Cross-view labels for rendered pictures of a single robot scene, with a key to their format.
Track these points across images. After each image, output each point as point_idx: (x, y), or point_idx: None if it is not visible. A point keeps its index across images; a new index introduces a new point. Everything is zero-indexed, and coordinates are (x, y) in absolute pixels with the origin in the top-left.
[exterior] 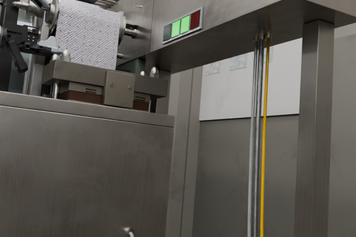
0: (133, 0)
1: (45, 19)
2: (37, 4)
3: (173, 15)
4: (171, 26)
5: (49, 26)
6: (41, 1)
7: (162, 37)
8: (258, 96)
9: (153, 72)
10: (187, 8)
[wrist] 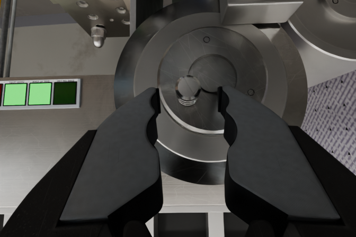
0: (217, 188)
1: (231, 45)
2: (229, 103)
3: (55, 117)
4: (52, 100)
5: (236, 30)
6: (128, 101)
7: (78, 88)
8: (0, 36)
9: (91, 37)
10: (16, 118)
